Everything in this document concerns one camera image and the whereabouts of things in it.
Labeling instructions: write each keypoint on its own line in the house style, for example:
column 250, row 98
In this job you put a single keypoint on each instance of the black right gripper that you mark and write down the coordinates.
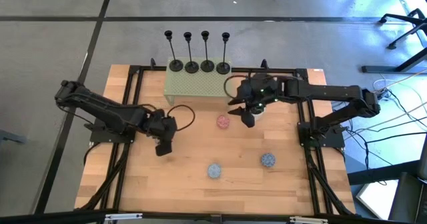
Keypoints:
column 253, row 95

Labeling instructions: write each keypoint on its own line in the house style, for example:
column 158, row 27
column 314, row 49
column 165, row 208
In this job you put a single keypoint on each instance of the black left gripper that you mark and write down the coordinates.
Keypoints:
column 163, row 127

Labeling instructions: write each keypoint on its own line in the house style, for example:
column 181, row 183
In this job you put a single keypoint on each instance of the pink patterned round tin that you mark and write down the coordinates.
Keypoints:
column 223, row 121

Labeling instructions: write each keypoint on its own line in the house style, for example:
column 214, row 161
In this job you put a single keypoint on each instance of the black candle stick holder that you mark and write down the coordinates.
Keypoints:
column 207, row 66
column 223, row 68
column 175, row 65
column 191, row 67

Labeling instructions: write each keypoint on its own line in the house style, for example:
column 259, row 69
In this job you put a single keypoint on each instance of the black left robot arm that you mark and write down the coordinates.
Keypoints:
column 100, row 105

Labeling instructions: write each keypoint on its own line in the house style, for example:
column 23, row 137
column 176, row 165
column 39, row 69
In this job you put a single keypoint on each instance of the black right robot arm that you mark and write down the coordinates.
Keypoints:
column 333, row 92

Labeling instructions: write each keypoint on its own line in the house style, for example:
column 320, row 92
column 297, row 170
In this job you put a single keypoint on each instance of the green plant in white pot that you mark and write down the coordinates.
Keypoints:
column 259, row 117

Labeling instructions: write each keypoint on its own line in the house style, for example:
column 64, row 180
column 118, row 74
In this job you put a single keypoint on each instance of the green perforated metal shelf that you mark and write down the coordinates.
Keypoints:
column 197, row 84

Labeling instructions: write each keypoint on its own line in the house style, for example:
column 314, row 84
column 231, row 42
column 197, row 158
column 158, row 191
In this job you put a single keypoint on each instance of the dark blue patterned round tin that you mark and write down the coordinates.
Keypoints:
column 268, row 160

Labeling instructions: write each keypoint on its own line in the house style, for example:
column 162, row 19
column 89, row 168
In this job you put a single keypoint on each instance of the light blue patterned round tin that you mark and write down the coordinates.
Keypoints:
column 214, row 171

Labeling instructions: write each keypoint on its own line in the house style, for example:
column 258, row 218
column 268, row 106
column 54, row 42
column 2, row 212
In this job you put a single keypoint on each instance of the black rig crossbeam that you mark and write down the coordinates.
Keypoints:
column 200, row 219

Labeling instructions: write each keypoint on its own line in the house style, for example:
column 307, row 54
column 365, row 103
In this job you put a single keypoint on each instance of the grey chair base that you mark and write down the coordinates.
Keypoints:
column 13, row 138

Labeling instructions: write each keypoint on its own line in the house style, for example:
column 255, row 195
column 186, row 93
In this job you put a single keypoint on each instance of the dark furniture beam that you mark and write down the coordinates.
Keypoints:
column 383, row 173

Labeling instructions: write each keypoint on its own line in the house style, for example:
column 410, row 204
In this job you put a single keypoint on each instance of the black desk foot beam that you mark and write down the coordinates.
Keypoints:
column 393, row 67

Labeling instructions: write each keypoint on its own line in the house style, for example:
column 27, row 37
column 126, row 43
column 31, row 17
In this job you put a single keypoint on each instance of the white flat panel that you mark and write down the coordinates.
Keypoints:
column 378, row 199

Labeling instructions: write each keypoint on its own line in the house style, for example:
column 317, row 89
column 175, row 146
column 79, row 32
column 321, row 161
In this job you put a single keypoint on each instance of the black office chair base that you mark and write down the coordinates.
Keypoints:
column 403, row 20

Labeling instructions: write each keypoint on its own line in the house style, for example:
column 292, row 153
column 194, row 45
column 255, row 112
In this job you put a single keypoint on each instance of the dark grey cabinet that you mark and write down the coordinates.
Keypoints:
column 412, row 200

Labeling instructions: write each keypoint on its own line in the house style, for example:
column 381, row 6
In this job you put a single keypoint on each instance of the black frame clamp knob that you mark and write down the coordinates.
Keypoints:
column 152, row 64
column 264, row 64

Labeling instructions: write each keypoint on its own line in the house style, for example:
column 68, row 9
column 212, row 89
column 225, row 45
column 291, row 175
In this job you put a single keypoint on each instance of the black aluminium table frame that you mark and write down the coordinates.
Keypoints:
column 287, row 70

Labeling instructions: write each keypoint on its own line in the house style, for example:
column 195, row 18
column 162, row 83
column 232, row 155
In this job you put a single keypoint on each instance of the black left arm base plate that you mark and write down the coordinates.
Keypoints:
column 100, row 138

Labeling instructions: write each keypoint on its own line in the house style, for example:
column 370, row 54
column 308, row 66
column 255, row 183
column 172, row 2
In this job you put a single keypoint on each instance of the silver crossbeam bracket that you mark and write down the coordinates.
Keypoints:
column 308, row 220
column 123, row 216

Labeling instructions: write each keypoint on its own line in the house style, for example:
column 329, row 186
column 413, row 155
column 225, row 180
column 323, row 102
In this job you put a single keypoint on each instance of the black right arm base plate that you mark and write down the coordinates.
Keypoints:
column 333, row 140

